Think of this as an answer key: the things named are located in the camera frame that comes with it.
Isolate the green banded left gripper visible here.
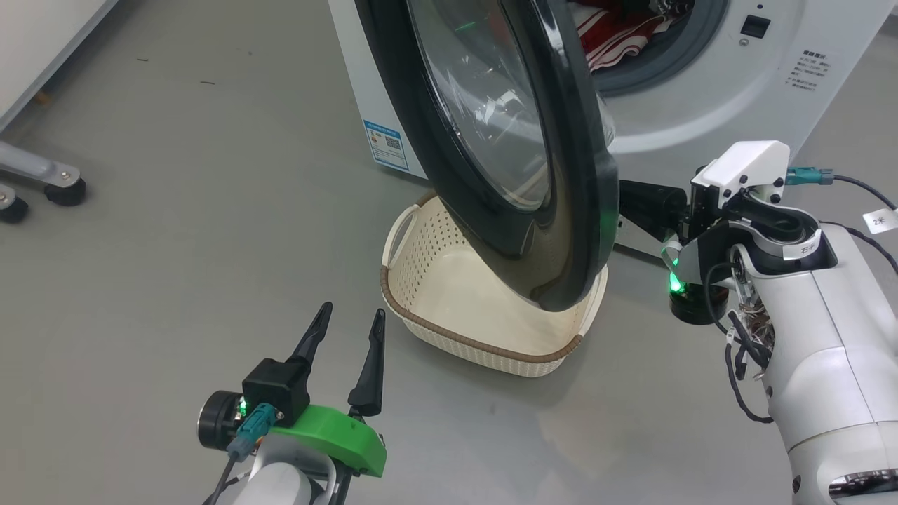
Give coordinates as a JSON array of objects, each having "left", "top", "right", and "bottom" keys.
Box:
[{"left": 197, "top": 302, "right": 388, "bottom": 478}]

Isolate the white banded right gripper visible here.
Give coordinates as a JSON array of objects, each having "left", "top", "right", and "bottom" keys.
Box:
[{"left": 619, "top": 140, "right": 790, "bottom": 325}]

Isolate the red and white garment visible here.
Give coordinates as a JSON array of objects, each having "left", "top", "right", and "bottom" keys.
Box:
[{"left": 570, "top": 0, "right": 695, "bottom": 74}]

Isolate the black caster wheel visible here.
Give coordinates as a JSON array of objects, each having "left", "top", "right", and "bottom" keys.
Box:
[
  {"left": 0, "top": 186, "right": 30, "bottom": 225},
  {"left": 43, "top": 177, "right": 87, "bottom": 207}
]

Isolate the white paper cable tag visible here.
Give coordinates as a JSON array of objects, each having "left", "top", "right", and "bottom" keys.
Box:
[{"left": 863, "top": 208, "right": 898, "bottom": 234}]

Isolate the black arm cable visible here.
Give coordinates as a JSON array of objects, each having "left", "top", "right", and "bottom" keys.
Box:
[{"left": 705, "top": 263, "right": 776, "bottom": 425}]

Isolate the grey rubber door gasket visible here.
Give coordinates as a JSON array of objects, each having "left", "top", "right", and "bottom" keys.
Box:
[{"left": 593, "top": 0, "right": 730, "bottom": 97}]

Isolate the grey metal stand leg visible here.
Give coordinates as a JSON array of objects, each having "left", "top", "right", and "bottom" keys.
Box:
[{"left": 0, "top": 140, "right": 81, "bottom": 189}]

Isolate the white cabinet panel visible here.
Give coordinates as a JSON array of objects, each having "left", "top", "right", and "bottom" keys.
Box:
[{"left": 0, "top": 0, "right": 119, "bottom": 133}]

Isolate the cream perforated laundry basket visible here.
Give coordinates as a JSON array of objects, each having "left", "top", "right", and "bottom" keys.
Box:
[{"left": 380, "top": 193, "right": 610, "bottom": 378}]

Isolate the blue energy label sticker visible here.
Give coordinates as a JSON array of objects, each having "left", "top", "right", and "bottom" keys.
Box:
[{"left": 363, "top": 121, "right": 410, "bottom": 171}]

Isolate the white front-load washing machine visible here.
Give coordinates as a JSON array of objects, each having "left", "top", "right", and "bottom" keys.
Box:
[{"left": 328, "top": 0, "right": 886, "bottom": 184}]

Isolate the black round glass washer door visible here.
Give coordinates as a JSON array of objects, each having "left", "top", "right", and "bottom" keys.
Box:
[{"left": 354, "top": 0, "right": 621, "bottom": 313}]

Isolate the teal plug camera cable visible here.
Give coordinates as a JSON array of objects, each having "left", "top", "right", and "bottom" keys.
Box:
[
  {"left": 786, "top": 166, "right": 898, "bottom": 211},
  {"left": 203, "top": 403, "right": 276, "bottom": 505}
]

